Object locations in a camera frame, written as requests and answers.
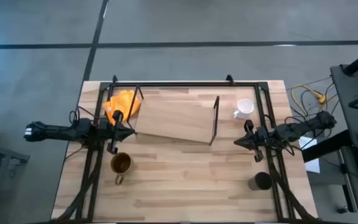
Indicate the grey side desk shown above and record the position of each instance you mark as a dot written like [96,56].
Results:
[340,102]

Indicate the white paper sheet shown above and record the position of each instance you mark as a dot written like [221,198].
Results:
[308,142]
[313,165]

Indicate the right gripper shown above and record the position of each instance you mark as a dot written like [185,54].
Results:
[259,137]

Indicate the black tumbler cup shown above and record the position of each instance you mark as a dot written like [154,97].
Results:
[261,181]

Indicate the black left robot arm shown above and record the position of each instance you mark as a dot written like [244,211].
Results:
[57,132]

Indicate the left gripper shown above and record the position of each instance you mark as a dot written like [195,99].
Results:
[114,137]

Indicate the orange cloth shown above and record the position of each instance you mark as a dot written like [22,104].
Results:
[121,101]

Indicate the wooden shelf with black frame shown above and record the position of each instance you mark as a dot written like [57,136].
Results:
[176,121]

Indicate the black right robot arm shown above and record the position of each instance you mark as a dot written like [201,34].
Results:
[303,126]

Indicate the white mug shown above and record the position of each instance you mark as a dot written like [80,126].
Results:
[245,107]

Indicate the brown green glazed mug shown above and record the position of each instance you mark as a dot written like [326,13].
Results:
[121,163]

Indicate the black beam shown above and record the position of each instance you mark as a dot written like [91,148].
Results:
[325,146]

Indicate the black metal table frame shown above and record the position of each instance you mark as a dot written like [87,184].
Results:
[182,84]

